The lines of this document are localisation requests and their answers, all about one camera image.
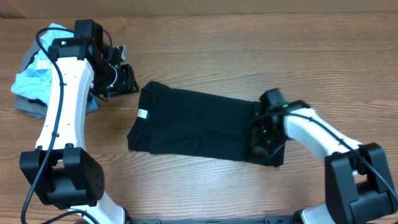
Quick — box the black t-shirt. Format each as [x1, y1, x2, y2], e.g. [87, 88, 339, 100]
[126, 80, 286, 167]

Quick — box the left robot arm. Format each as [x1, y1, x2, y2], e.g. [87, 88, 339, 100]
[19, 19, 139, 223]

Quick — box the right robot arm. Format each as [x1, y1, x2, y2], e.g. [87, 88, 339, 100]
[249, 88, 397, 223]

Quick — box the dark blue folded shirt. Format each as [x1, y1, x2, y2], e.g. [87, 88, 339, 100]
[86, 93, 100, 113]

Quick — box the light blue folded t-shirt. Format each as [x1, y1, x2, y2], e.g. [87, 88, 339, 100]
[11, 22, 75, 106]

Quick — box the grey folded shirt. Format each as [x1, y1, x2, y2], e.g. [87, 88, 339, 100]
[14, 42, 47, 119]

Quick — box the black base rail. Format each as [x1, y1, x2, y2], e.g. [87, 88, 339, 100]
[126, 215, 295, 224]

